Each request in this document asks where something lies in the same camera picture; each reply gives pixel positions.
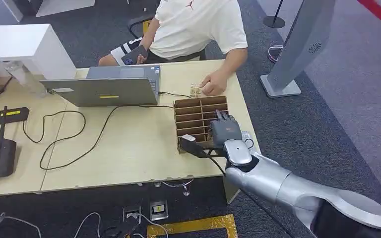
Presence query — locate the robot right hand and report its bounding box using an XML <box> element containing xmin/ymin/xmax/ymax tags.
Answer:
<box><xmin>209</xmin><ymin>110</ymin><xmax>243</xmax><ymax>148</ymax></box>

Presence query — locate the person's left hand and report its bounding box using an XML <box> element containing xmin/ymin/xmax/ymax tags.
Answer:
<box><xmin>198</xmin><ymin>70</ymin><xmax>228</xmax><ymax>97</ymax></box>

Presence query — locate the dark smartphone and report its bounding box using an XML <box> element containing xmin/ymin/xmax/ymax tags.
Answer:
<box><xmin>121</xmin><ymin>45</ymin><xmax>148</xmax><ymax>65</ymax></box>

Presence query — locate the grey card reader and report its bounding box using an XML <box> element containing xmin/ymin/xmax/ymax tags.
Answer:
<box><xmin>241</xmin><ymin>131</ymin><xmax>256</xmax><ymax>152</ymax></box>

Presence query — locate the wooden card box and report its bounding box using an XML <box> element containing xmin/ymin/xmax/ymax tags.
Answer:
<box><xmin>173</xmin><ymin>95</ymin><xmax>229</xmax><ymax>154</ymax></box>

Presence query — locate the black office chair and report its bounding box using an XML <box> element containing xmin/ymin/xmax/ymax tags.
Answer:
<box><xmin>127</xmin><ymin>14</ymin><xmax>207</xmax><ymax>63</ymax></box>

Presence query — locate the grey laptop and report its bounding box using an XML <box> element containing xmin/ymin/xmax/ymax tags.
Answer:
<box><xmin>39</xmin><ymin>65</ymin><xmax>161</xmax><ymax>108</ymax></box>

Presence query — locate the person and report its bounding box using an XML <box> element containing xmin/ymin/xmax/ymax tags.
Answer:
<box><xmin>98</xmin><ymin>0</ymin><xmax>249</xmax><ymax>97</ymax></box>

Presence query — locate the pale desk leg panel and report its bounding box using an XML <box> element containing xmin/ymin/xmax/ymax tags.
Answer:
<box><xmin>223</xmin><ymin>177</ymin><xmax>241</xmax><ymax>204</ymax></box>

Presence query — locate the black stanchion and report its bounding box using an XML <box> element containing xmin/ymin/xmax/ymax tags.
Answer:
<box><xmin>262</xmin><ymin>0</ymin><xmax>286</xmax><ymax>29</ymax></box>

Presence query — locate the white desk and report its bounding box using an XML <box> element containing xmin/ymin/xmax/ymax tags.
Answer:
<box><xmin>1</xmin><ymin>0</ymin><xmax>96</xmax><ymax>22</ymax></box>

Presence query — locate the grey kiosk stand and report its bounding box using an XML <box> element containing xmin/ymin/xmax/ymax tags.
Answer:
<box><xmin>260</xmin><ymin>0</ymin><xmax>336</xmax><ymax>98</ymax></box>

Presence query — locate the white cabinet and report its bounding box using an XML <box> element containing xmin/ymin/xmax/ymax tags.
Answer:
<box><xmin>0</xmin><ymin>23</ymin><xmax>77</xmax><ymax>81</ymax></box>

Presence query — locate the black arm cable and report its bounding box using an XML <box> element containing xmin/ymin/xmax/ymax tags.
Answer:
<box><xmin>197</xmin><ymin>149</ymin><xmax>227</xmax><ymax>177</ymax></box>

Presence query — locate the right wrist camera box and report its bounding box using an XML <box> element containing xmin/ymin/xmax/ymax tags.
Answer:
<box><xmin>178</xmin><ymin>134</ymin><xmax>207</xmax><ymax>159</ymax></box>

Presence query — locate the short black cable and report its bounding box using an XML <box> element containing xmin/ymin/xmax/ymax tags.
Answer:
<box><xmin>158</xmin><ymin>91</ymin><xmax>193</xmax><ymax>99</ymax></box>

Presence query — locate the coiled floor cable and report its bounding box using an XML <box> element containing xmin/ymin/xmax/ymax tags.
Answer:
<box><xmin>267</xmin><ymin>44</ymin><xmax>284</xmax><ymax>63</ymax></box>

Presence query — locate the white cable under desk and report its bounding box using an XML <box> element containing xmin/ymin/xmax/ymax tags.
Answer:
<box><xmin>154</xmin><ymin>178</ymin><xmax>195</xmax><ymax>197</ymax></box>

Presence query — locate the long black cable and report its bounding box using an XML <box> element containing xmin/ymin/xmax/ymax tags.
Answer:
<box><xmin>22</xmin><ymin>104</ymin><xmax>175</xmax><ymax>171</ymax></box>

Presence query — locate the yellow floor tape frame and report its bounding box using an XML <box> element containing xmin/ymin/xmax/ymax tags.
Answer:
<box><xmin>146</xmin><ymin>214</ymin><xmax>239</xmax><ymax>238</ymax></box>

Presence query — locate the white floor cable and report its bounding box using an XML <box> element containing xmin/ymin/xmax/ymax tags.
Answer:
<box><xmin>137</xmin><ymin>213</ymin><xmax>170</xmax><ymax>238</ymax></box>
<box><xmin>0</xmin><ymin>212</ymin><xmax>43</xmax><ymax>238</ymax></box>
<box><xmin>73</xmin><ymin>212</ymin><xmax>102</xmax><ymax>238</ymax></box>

